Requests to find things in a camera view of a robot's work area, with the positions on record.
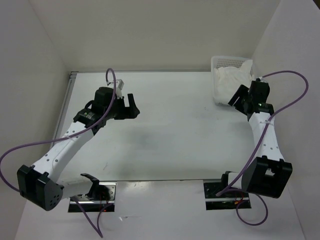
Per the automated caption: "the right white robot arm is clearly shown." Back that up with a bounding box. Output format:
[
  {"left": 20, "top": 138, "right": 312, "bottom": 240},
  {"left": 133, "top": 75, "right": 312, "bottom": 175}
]
[{"left": 219, "top": 79, "right": 293, "bottom": 199}]

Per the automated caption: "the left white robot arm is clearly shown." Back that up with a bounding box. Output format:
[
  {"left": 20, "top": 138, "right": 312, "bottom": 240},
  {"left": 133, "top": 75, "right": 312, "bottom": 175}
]
[{"left": 17, "top": 87, "right": 140, "bottom": 211}]

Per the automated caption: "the white skirt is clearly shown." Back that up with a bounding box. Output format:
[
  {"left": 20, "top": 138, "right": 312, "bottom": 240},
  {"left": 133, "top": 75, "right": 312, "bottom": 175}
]
[{"left": 212, "top": 59, "right": 256, "bottom": 101}]

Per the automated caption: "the white plastic basket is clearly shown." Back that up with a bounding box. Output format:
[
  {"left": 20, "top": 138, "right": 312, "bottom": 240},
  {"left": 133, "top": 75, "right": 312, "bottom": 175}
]
[{"left": 210, "top": 55, "right": 258, "bottom": 107}]

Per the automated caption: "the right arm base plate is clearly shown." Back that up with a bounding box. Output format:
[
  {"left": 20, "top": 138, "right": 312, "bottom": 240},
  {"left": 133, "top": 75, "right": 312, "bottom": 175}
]
[{"left": 203, "top": 179, "right": 252, "bottom": 211}]

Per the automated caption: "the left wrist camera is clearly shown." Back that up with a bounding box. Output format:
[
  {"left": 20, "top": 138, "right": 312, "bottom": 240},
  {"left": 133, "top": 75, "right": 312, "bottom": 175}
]
[{"left": 108, "top": 79, "right": 124, "bottom": 99}]

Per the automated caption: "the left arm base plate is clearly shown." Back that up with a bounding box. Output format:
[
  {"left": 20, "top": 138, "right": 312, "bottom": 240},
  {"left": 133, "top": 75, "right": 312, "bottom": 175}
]
[{"left": 63, "top": 181, "right": 117, "bottom": 213}]

